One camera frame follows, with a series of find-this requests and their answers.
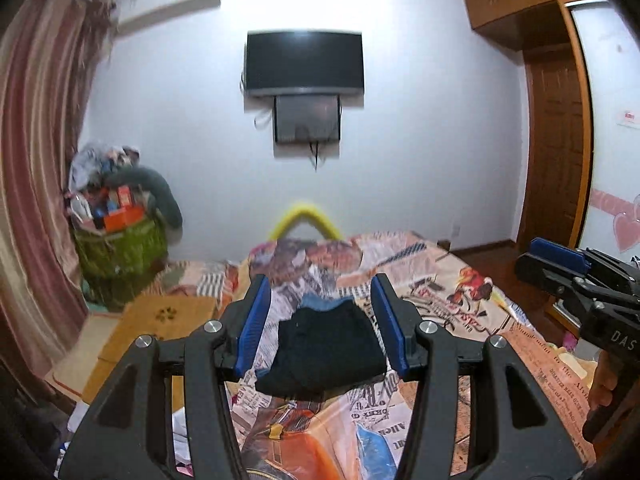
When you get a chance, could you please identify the striped pink curtain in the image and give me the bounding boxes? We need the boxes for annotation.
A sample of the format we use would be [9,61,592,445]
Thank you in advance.
[0,0,119,392]

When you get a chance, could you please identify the blue plastic bag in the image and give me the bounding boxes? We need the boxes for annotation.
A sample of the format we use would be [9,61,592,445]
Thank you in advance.
[355,422,404,480]

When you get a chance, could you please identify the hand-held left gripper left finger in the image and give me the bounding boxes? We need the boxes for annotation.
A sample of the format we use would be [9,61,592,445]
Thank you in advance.
[59,274,273,480]

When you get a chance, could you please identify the blue jeans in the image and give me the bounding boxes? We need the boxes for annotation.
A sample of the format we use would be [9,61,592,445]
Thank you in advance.
[257,293,357,379]

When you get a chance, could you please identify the printed blanket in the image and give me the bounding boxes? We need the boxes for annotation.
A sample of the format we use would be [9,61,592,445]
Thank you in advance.
[150,230,601,480]

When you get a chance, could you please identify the small dark wall screen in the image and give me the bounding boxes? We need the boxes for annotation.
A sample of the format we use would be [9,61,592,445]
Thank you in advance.
[272,94,344,145]

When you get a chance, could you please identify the brown paw-print board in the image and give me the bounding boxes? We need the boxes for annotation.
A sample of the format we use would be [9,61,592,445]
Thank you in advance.
[80,294,222,406]

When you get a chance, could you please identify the brown wooden door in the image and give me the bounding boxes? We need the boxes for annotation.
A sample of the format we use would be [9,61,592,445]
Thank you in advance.
[517,44,594,257]

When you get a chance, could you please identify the green basket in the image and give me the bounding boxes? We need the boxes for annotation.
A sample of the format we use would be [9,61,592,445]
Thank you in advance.
[70,212,169,307]

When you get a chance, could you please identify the wall-mounted television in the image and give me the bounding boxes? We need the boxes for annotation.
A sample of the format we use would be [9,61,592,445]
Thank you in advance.
[242,30,366,99]

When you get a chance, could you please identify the black pants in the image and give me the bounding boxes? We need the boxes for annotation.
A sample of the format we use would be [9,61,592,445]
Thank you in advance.
[255,299,389,395]

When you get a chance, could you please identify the orange box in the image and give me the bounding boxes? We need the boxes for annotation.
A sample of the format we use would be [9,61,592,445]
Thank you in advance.
[102,207,142,233]

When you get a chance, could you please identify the pile of clothes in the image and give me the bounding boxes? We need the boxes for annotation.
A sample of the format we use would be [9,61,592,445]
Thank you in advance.
[69,142,144,192]

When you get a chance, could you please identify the wooden wardrobe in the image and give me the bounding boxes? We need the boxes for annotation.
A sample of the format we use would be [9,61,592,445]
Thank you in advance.
[462,0,640,332]

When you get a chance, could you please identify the white air conditioner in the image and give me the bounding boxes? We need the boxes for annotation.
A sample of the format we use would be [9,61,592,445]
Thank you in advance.
[112,0,224,37]

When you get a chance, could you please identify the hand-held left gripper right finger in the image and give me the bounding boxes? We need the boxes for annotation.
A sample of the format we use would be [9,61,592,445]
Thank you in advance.
[371,273,585,480]

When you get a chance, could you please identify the person's right hand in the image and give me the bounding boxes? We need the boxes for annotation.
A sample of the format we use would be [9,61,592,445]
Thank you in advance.
[588,356,622,412]

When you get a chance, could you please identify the pink heart sticker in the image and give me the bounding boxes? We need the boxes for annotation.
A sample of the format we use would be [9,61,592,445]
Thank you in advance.
[613,212,640,254]

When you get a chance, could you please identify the yellow foam tube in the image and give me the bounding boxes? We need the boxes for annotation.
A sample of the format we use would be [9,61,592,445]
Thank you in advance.
[267,201,347,244]

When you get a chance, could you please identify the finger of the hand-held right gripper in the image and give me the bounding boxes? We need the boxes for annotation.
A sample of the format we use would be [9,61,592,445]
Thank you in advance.
[515,237,596,307]
[582,247,640,293]

